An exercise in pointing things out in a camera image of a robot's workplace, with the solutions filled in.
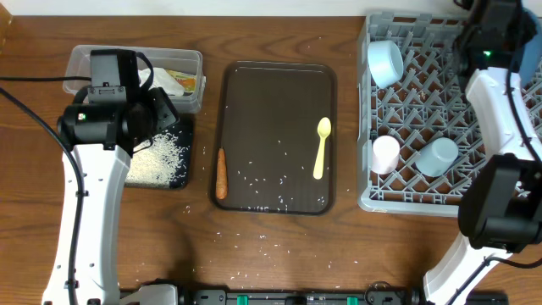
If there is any white paper napkin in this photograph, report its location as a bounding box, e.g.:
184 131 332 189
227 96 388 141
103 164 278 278
138 68 185 97

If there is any colourful snack wrapper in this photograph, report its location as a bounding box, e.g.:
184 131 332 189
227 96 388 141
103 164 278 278
166 69 196 96

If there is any orange carrot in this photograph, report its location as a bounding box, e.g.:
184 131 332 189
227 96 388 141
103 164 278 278
215 147 228 200

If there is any light blue rice bowl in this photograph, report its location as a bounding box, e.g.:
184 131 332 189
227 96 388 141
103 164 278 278
368 41 403 88

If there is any light blue cup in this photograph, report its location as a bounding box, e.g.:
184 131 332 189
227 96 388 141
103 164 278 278
415 137 459 177

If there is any pink plastic cup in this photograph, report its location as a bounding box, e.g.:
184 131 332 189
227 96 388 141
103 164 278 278
371 136 400 175

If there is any yellow plastic spoon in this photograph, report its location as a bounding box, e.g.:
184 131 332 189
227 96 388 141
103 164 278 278
312 117 332 180

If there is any dark blue bowl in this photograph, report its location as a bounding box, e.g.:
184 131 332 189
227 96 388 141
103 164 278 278
519 7 541 88

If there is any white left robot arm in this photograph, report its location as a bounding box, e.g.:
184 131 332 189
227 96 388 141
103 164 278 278
41 87 179 304

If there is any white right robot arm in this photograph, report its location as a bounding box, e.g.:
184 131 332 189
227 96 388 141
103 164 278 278
419 0 541 305

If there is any black waste tray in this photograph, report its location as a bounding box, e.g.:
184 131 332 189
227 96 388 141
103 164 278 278
122 112 196 191

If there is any clear plastic waste bin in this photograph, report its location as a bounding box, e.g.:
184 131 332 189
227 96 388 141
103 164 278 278
65 45 206 114

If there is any grey dishwasher rack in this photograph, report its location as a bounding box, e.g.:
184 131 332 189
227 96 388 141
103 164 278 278
357 12 541 217

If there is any white rice pile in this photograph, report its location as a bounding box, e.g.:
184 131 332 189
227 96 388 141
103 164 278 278
124 131 190 187

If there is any dark brown serving tray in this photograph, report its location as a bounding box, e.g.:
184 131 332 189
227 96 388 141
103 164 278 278
209 61 337 216

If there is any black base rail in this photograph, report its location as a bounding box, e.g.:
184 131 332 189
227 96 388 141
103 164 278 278
118 279 509 305

